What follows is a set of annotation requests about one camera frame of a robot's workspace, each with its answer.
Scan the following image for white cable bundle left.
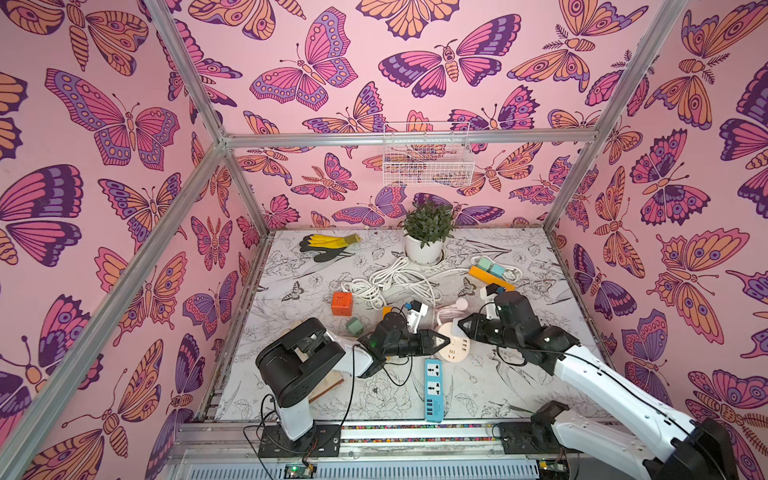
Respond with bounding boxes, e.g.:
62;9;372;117
344;278;386;311

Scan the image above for blue plug on rear strip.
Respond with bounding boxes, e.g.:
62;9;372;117
489;264;507;279

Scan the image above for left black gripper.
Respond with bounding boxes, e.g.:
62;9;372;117
381;330;449;360

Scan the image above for white coiled cable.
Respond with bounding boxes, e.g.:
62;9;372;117
368;254;475;307

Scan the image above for beige cloth glove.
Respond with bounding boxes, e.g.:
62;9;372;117
287;317;345;406

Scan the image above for green plug on rear strip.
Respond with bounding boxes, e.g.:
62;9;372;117
474;257;494;272

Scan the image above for blue power strip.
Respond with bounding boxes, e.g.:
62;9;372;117
424;359;445;423

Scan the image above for orange cube socket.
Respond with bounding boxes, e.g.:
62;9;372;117
331;291;354;317

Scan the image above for yellow black work gloves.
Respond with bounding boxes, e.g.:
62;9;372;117
299;234;361;263

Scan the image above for pink round socket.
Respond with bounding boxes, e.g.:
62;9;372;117
436;323;470;363

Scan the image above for green USB charger plug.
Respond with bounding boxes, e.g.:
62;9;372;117
346;317;365;337

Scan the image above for orange power strip rear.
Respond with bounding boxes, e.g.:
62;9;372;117
468;265;515;291

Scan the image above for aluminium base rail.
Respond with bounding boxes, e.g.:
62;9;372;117
160;416;656;479

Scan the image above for white wire basket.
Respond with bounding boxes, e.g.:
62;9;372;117
380;129;475;188

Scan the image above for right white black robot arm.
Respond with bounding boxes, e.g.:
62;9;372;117
458;291;738;479

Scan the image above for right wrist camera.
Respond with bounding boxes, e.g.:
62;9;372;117
480;283;506;319

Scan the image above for pink coiled cable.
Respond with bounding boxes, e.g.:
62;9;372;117
434;298;470;328

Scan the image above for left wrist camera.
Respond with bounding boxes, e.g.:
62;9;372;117
404;300;429;333

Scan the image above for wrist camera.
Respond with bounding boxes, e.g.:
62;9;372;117
480;283;506;319
404;300;429;333

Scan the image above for potted green plant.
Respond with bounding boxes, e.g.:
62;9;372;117
403;202;453;265

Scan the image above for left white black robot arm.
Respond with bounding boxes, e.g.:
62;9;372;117
255;311;451;441

